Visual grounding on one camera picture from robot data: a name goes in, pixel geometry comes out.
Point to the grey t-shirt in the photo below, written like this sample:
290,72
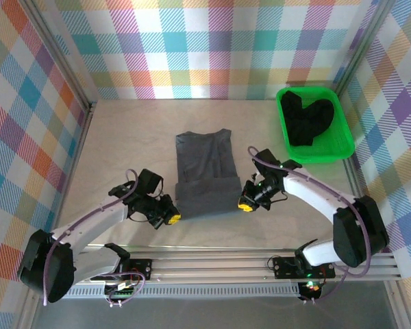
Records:
205,171

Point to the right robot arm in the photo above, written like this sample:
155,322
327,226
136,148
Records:
315,195

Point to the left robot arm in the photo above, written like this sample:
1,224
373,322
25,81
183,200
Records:
89,222

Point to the black t-shirt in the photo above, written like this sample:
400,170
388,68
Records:
306,120

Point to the green plastic tray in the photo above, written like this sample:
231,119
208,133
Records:
340,140

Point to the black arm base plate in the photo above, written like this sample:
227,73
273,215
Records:
284,267
142,267

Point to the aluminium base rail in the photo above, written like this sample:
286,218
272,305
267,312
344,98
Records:
209,267

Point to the aluminium table side rail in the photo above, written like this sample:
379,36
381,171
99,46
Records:
84,137
350,173

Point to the aluminium frame post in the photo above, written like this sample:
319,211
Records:
363,44
60,56

